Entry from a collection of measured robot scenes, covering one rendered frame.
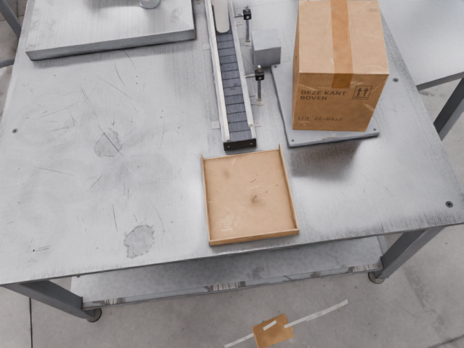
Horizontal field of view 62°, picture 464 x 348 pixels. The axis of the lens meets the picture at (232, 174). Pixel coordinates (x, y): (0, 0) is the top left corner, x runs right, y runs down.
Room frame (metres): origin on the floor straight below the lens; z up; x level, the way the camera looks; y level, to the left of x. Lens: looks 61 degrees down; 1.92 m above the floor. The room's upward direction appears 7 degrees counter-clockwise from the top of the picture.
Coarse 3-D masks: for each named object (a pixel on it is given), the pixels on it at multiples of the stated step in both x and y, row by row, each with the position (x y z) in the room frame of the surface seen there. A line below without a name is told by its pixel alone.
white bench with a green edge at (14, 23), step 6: (0, 0) 2.03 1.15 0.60; (0, 6) 2.02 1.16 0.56; (6, 6) 2.03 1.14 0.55; (6, 12) 2.02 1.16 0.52; (12, 12) 2.06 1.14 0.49; (6, 18) 2.02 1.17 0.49; (12, 18) 2.03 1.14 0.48; (12, 24) 2.02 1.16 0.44; (18, 24) 2.03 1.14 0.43; (18, 30) 2.02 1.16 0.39; (18, 36) 2.02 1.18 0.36; (0, 60) 2.02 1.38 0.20; (6, 60) 2.01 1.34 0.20; (12, 60) 2.01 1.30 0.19; (0, 66) 1.99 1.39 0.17
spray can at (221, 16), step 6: (216, 0) 1.21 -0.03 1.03; (222, 0) 1.20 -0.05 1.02; (216, 6) 1.21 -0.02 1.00; (222, 6) 1.20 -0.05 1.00; (216, 12) 1.21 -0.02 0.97; (222, 12) 1.20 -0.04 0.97; (228, 12) 1.22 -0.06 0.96; (216, 18) 1.21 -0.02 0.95; (222, 18) 1.20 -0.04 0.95; (228, 18) 1.22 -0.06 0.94; (216, 24) 1.22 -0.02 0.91; (222, 24) 1.20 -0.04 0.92; (228, 24) 1.21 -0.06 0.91; (222, 30) 1.20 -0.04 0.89; (228, 30) 1.21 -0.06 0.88
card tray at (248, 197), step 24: (216, 168) 0.64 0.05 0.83; (240, 168) 0.62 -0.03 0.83; (264, 168) 0.61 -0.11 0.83; (216, 192) 0.55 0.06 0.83; (240, 192) 0.54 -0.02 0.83; (264, 192) 0.53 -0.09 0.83; (288, 192) 0.52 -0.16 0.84; (216, 216) 0.47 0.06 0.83; (240, 216) 0.46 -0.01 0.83; (264, 216) 0.45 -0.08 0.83; (288, 216) 0.44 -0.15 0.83; (216, 240) 0.38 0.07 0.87; (240, 240) 0.38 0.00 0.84
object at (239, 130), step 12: (216, 36) 1.19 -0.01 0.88; (228, 36) 1.19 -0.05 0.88; (228, 48) 1.12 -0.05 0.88; (228, 60) 1.06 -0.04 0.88; (228, 72) 1.00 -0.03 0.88; (228, 84) 0.94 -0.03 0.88; (240, 84) 0.94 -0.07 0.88; (228, 96) 0.89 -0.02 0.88; (240, 96) 0.88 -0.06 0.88; (228, 108) 0.84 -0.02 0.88; (240, 108) 0.83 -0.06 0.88; (228, 120) 0.79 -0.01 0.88; (240, 120) 0.78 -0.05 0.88; (240, 132) 0.73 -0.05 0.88
